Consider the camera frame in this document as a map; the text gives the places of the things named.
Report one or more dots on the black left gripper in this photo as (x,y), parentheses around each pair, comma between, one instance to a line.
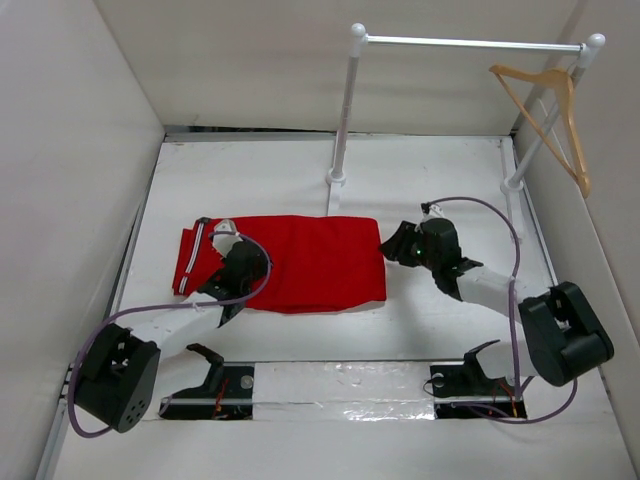
(261,266)

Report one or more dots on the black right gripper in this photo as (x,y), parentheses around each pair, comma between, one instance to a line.
(396,247)

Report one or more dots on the red trousers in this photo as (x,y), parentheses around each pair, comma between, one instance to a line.
(319,264)

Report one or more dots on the wooden clothes hanger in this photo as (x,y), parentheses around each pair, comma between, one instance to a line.
(562,83)

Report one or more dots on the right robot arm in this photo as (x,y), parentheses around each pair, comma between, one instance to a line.
(563,336)

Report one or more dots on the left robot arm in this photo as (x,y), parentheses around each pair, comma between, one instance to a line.
(114,373)

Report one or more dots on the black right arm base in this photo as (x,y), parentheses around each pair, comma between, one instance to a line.
(461,390)

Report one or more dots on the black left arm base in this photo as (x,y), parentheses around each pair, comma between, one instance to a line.
(226,393)

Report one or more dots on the white clothes rack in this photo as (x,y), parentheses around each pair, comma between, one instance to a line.
(585,54)

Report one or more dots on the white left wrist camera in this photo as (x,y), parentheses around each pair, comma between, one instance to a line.
(224,236)

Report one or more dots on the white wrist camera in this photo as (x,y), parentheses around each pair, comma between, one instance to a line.
(429,211)
(224,236)

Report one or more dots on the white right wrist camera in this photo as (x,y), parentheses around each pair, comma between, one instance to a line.
(429,211)

